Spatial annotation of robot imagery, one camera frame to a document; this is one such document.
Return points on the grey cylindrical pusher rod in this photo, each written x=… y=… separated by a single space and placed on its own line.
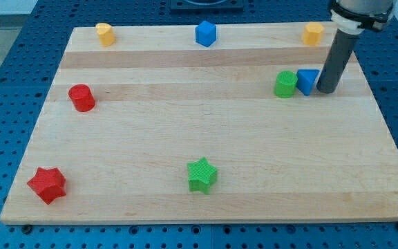
x=336 y=61

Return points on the blue triangle block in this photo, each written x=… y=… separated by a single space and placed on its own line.
x=306 y=80

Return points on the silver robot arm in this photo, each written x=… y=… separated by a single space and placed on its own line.
x=352 y=18

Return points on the green cylinder block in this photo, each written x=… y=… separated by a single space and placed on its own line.
x=285 y=84

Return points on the yellow hexagon block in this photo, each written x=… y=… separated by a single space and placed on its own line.
x=313 y=33

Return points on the blue cube block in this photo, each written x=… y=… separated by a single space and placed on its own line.
x=205 y=33

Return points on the green star block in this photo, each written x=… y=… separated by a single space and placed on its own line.
x=201 y=176

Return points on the wooden board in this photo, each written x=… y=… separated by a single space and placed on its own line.
x=162 y=101

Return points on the yellow heart block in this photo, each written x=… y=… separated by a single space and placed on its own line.
x=105 y=34

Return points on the red cylinder block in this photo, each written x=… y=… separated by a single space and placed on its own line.
x=81 y=97

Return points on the red star block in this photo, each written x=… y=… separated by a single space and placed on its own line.
x=48 y=184

